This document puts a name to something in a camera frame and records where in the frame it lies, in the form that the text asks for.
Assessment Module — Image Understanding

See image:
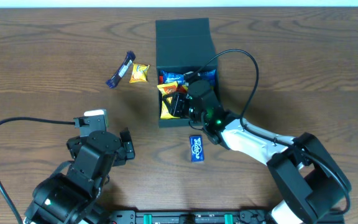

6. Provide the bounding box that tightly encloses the yellow orange snack packet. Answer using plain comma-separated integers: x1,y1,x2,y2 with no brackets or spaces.
157,82,178,119

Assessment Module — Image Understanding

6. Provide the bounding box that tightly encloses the blue eclipse gum pack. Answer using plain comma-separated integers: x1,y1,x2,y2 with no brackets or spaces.
189,135,204,162

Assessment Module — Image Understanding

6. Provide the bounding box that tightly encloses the blue snack bar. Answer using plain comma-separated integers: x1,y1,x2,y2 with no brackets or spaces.
160,69,216,86

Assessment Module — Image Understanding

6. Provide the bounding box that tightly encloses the dark green box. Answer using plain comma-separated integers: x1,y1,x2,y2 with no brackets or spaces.
155,17,224,128

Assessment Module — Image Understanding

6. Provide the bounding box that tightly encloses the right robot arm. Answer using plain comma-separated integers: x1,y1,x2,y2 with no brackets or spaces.
162,91,352,223

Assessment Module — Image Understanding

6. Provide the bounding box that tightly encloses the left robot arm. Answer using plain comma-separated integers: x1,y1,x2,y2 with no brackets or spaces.
24,129,135,223

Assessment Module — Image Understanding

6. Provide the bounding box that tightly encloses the dark blue candy bar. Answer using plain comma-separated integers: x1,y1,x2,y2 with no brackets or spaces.
106,50,135,89

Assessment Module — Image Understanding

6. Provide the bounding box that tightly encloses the small yellow candy packet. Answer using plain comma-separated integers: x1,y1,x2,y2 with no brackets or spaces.
129,63,150,83

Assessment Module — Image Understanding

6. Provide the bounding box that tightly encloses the black mounting rail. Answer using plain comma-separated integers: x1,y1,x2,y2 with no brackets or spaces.
110,210,274,224

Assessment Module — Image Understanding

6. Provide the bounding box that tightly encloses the right black cable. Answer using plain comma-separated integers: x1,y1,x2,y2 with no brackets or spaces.
183,49,352,215

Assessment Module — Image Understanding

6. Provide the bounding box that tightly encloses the black cable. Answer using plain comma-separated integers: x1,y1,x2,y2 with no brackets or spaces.
183,49,352,215
0,116,76,224

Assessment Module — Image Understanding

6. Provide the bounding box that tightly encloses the left black cable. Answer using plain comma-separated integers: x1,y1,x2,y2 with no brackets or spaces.
0,116,76,224

